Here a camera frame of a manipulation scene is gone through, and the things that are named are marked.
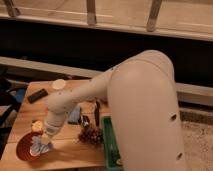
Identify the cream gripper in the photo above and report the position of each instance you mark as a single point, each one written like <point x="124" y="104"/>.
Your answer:
<point x="45" y="139"/>

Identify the blue-grey towel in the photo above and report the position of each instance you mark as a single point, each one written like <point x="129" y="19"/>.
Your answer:
<point x="37" y="148"/>

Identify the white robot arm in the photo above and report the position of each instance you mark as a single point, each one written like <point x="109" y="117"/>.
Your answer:
<point x="142" y="100"/>

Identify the red bowl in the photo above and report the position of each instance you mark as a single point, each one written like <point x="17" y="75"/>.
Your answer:
<point x="23" y="147"/>

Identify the red apple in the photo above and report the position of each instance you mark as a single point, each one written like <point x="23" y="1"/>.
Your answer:
<point x="37" y="126"/>

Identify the blue rectangular sponge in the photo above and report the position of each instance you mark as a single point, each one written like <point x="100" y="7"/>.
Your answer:
<point x="74" y="115"/>

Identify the small black white object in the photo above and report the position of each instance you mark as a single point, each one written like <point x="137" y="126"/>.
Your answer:
<point x="84" y="121"/>

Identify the black remote control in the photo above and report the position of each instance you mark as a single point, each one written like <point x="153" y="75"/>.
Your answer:
<point x="37" y="95"/>

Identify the black chair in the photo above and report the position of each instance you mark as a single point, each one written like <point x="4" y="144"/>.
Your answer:
<point x="12" y="99"/>

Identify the white plastic cup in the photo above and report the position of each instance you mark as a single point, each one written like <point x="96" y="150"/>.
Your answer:
<point x="58" y="84"/>

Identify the green plastic tray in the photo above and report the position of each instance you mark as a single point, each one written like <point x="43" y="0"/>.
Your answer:
<point x="111" y="151"/>

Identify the black handled knife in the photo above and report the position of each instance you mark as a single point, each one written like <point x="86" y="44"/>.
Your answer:
<point x="97" y="113"/>

